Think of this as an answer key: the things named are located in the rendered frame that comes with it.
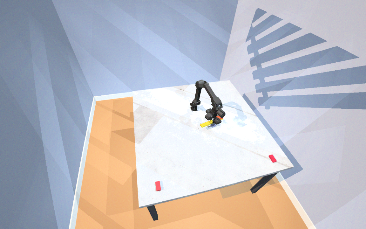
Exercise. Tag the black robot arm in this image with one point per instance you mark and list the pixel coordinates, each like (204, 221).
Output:
(216, 101)

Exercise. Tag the red rectangular bar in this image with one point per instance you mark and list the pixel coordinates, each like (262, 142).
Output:
(272, 158)

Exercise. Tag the red rectangular block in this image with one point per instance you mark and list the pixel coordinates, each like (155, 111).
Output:
(158, 188)

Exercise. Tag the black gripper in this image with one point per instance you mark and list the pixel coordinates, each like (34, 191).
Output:
(216, 120)

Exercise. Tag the yellow bar with orange end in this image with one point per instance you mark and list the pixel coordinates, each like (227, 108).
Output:
(209, 122)

